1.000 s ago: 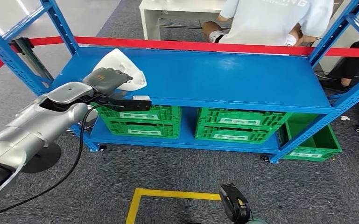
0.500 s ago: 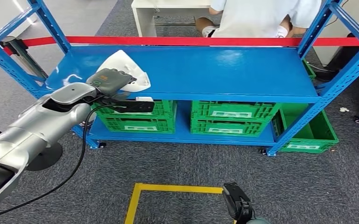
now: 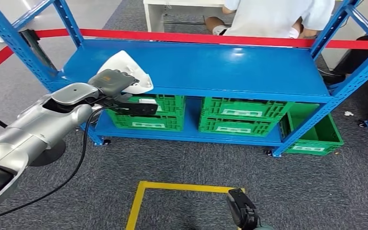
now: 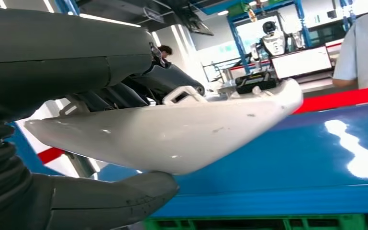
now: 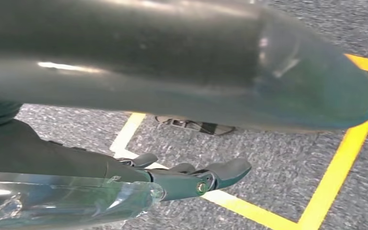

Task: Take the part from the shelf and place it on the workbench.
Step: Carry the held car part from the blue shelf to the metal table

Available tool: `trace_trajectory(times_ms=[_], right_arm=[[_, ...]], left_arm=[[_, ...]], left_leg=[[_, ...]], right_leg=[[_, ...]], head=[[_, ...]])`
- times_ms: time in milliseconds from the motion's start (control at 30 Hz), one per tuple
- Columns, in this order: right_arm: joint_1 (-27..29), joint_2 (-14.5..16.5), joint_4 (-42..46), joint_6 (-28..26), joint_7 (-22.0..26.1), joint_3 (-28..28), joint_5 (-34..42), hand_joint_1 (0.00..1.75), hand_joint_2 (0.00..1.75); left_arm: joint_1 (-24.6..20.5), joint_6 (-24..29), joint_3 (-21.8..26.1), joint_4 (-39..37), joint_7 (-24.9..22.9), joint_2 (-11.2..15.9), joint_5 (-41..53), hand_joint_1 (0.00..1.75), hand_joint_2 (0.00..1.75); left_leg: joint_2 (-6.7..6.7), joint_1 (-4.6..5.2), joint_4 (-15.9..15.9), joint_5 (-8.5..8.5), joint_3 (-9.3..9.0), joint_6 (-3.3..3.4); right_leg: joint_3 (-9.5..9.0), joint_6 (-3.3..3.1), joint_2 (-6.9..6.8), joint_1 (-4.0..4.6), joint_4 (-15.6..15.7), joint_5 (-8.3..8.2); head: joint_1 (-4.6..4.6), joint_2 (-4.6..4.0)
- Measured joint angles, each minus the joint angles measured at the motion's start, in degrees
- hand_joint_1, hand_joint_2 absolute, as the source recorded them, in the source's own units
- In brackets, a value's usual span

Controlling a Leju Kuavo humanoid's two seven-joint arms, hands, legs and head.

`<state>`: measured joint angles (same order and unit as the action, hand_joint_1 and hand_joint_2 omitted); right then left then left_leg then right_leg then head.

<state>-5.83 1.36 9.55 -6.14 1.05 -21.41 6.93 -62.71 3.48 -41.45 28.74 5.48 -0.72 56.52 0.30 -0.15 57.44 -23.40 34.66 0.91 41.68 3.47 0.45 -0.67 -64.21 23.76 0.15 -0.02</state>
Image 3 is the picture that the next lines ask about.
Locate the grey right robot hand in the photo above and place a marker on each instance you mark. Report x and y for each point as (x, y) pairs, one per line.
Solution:
(263, 227)

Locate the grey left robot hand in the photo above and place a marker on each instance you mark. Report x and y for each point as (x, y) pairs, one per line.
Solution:
(112, 81)

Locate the white plastic part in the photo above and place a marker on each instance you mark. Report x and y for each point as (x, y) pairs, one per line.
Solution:
(120, 62)

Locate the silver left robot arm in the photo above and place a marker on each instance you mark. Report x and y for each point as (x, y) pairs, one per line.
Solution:
(38, 130)

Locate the blue metal shelf rack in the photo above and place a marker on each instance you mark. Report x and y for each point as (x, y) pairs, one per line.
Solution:
(218, 70)

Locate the white desk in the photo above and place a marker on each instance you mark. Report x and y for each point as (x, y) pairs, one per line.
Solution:
(153, 17)

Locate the empty green plastic crate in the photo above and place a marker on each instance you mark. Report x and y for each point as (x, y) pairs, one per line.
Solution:
(320, 139)

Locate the white scrap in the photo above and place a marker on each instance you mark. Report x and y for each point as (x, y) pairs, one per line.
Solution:
(348, 113)

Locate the white cabinet panel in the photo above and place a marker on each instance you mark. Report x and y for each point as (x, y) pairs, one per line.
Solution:
(339, 54)

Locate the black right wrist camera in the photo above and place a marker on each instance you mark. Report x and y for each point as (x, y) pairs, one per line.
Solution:
(242, 209)

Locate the chrome stanchion post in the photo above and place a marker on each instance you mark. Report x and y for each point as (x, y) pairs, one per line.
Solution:
(41, 50)

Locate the black stanchion post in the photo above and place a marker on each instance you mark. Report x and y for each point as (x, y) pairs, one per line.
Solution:
(49, 155)

